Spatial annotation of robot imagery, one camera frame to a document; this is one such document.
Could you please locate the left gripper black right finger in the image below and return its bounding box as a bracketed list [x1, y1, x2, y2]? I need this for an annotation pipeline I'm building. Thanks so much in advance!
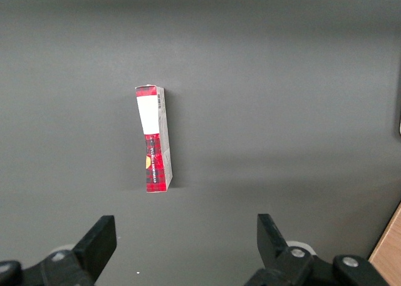
[244, 213, 390, 286]

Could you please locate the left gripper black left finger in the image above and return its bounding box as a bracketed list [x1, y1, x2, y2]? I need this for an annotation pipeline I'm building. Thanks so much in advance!
[0, 215, 118, 286]

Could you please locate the red plaid cardboard box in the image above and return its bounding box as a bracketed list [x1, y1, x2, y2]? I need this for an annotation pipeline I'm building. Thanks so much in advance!
[135, 84, 174, 194]

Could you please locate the dark grey table mat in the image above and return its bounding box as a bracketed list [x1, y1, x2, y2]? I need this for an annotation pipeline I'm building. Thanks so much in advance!
[0, 0, 401, 286]

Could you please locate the oak wooden drawer cabinet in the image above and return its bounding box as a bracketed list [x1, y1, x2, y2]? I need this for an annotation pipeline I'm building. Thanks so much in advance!
[368, 200, 401, 286]

